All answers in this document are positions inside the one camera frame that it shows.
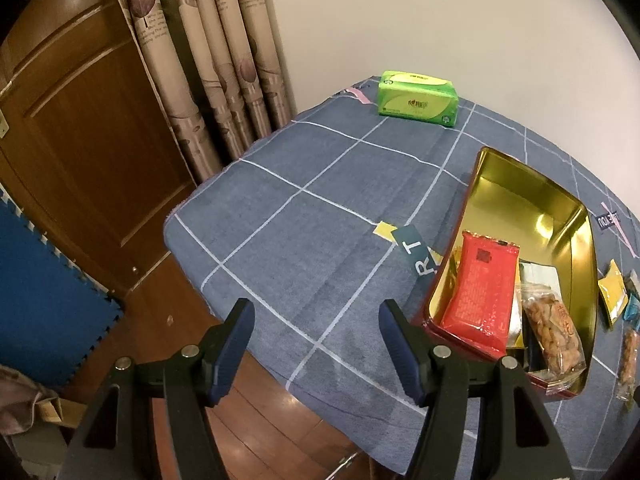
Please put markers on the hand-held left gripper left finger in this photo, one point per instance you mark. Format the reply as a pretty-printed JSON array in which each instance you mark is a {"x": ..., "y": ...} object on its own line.
[{"x": 232, "y": 355}]

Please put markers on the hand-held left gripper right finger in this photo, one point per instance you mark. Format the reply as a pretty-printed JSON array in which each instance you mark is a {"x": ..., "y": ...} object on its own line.
[{"x": 400, "y": 355}]

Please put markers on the red snack packet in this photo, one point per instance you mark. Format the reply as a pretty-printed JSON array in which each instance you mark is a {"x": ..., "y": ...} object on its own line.
[{"x": 480, "y": 295}]

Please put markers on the clear nut packet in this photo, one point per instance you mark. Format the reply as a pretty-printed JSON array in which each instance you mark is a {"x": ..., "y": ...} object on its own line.
[{"x": 552, "y": 335}]

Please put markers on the pale green navy packet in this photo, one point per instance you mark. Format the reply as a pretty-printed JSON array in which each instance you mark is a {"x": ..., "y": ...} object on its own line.
[{"x": 540, "y": 280}]

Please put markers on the red tin box gold inside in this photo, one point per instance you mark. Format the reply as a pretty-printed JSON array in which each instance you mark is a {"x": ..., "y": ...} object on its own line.
[{"x": 520, "y": 200}]

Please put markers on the plain yellow snack packet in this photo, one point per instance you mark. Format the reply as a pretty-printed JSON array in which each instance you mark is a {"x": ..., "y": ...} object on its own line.
[{"x": 614, "y": 295}]

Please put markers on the fried dough twist packet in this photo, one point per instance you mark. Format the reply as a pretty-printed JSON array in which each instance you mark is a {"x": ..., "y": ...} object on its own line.
[{"x": 629, "y": 365}]

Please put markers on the blue candy packet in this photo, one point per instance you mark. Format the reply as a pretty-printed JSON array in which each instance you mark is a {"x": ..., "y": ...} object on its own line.
[{"x": 634, "y": 307}]

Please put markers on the blue checked blanket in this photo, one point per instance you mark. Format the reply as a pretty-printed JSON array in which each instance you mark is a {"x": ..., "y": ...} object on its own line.
[{"x": 320, "y": 240}]

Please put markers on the blue foam mat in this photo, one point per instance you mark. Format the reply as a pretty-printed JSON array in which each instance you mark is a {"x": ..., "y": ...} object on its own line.
[{"x": 40, "y": 290}]

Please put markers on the beige cloth bag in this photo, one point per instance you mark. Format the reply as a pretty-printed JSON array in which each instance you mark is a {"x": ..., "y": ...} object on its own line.
[{"x": 25, "y": 405}]

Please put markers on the green tissue pack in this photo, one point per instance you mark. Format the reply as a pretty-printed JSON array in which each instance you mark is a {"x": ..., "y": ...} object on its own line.
[{"x": 417, "y": 100}]

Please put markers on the brown wooden door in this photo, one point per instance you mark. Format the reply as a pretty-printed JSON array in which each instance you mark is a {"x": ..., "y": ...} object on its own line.
[{"x": 90, "y": 135}]

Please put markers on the beige patterned curtain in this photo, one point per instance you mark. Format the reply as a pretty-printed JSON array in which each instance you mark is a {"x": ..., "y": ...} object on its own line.
[{"x": 200, "y": 60}]

